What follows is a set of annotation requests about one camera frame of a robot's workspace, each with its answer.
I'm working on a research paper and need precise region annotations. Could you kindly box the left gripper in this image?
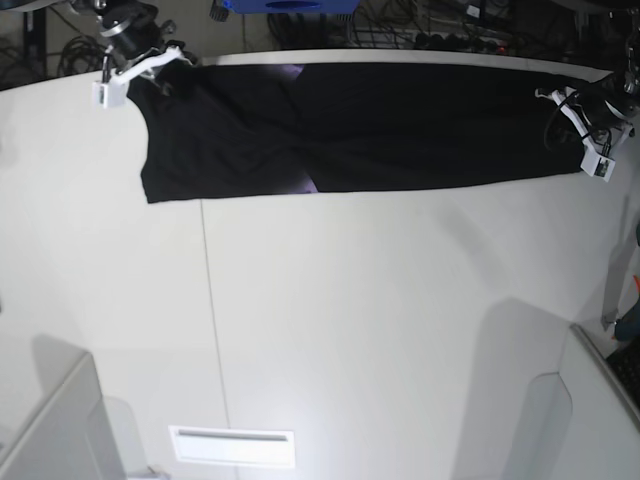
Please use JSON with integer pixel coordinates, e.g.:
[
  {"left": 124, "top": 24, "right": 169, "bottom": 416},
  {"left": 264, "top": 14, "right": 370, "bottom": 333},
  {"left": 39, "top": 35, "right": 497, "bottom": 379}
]
[{"left": 534, "top": 74, "right": 639, "bottom": 130}]

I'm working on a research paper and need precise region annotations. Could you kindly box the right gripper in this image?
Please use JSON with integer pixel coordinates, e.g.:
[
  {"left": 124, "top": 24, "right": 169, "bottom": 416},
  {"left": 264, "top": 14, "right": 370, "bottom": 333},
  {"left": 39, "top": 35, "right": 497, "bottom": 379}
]
[{"left": 94, "top": 4, "right": 198, "bottom": 98}]

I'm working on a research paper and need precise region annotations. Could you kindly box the black T-shirt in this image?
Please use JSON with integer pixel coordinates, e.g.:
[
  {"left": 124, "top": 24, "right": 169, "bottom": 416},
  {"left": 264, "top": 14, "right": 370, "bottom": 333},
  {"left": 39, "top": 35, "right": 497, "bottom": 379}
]
[{"left": 128, "top": 63, "right": 583, "bottom": 203}]

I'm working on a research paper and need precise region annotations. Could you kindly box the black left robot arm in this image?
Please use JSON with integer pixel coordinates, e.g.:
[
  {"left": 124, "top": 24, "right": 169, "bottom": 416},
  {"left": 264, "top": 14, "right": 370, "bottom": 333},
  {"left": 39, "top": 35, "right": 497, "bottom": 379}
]
[{"left": 535, "top": 29, "right": 639, "bottom": 130}]

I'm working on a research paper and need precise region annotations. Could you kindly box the blue plastic box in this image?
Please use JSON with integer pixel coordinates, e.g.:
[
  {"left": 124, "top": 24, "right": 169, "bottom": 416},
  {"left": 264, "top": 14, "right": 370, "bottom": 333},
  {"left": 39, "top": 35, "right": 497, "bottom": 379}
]
[{"left": 222, "top": 0, "right": 360, "bottom": 14}]

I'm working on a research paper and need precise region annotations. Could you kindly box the black power strip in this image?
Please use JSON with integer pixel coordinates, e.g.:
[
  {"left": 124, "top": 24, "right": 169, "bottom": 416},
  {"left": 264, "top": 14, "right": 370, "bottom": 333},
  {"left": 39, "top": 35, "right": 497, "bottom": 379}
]
[{"left": 412, "top": 33, "right": 508, "bottom": 55}]

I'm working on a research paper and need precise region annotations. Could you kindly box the orange teal object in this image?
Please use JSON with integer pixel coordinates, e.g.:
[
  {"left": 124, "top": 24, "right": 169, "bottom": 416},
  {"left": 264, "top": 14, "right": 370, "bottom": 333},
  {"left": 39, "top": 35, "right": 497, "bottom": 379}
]
[{"left": 613, "top": 299, "right": 640, "bottom": 342}]

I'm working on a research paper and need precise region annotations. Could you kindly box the black keyboard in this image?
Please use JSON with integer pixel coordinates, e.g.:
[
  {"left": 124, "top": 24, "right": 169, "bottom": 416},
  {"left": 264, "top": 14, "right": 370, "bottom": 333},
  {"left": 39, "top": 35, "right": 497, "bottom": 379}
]
[{"left": 607, "top": 339, "right": 640, "bottom": 406}]

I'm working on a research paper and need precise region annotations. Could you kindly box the coiled black cable bundle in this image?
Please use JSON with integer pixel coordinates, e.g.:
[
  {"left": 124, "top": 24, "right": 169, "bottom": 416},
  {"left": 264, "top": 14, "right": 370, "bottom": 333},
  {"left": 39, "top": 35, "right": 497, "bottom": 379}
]
[{"left": 55, "top": 34, "right": 119, "bottom": 77}]

